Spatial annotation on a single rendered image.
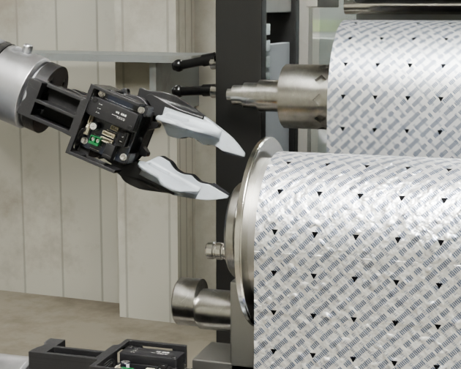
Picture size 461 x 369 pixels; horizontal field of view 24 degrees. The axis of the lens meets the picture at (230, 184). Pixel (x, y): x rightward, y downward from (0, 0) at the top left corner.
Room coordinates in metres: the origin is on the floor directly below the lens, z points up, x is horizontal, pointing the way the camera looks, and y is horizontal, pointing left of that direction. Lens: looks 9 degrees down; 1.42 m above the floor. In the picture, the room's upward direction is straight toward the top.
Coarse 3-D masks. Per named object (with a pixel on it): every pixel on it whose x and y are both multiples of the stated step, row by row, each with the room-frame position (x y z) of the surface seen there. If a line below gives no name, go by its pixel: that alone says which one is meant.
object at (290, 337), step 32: (256, 320) 0.75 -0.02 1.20; (288, 320) 0.74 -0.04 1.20; (320, 320) 0.74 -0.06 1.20; (352, 320) 0.73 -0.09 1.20; (256, 352) 0.75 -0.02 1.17; (288, 352) 0.74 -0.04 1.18; (320, 352) 0.74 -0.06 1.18; (352, 352) 0.73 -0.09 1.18; (384, 352) 0.72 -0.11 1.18; (416, 352) 0.71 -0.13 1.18; (448, 352) 0.71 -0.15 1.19
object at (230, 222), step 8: (240, 184) 0.81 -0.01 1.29; (232, 192) 0.81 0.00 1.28; (232, 200) 0.79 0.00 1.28; (232, 208) 0.79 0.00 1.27; (232, 216) 0.79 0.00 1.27; (232, 224) 0.78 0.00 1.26; (224, 232) 0.79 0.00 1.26; (232, 232) 0.78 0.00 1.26; (224, 240) 0.78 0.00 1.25; (232, 240) 0.78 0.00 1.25; (224, 248) 0.79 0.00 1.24; (232, 248) 0.78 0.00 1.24; (232, 256) 0.78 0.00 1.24; (232, 264) 0.79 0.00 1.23; (232, 272) 0.80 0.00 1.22
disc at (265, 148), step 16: (256, 144) 0.79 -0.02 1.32; (272, 144) 0.82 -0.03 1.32; (256, 160) 0.78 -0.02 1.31; (256, 176) 0.78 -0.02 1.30; (240, 192) 0.76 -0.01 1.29; (240, 208) 0.75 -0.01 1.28; (240, 224) 0.74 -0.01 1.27; (240, 240) 0.74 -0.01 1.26; (240, 256) 0.74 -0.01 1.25; (240, 272) 0.74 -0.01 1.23; (240, 288) 0.75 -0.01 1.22; (240, 304) 0.76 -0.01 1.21
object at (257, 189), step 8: (264, 168) 0.79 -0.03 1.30; (256, 184) 0.78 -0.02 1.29; (256, 192) 0.77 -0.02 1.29; (256, 200) 0.77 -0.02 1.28; (256, 208) 0.76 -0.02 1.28; (248, 224) 0.76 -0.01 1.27; (248, 232) 0.76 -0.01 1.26; (248, 240) 0.76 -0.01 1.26; (248, 248) 0.76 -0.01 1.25; (248, 256) 0.76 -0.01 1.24; (248, 264) 0.76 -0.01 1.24
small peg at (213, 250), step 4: (208, 244) 0.83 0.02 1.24; (212, 244) 0.83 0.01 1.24; (216, 244) 0.83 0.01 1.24; (220, 244) 0.83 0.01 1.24; (208, 248) 0.83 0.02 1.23; (212, 248) 0.83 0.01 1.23; (216, 248) 0.83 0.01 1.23; (220, 248) 0.83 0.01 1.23; (208, 252) 0.83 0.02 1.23; (212, 252) 0.83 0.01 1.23; (216, 252) 0.82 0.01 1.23; (220, 252) 0.82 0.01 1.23; (224, 252) 0.82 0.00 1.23; (208, 256) 0.83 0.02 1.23; (212, 256) 0.83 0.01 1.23; (216, 256) 0.83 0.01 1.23; (220, 256) 0.83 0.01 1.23; (224, 256) 0.82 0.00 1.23
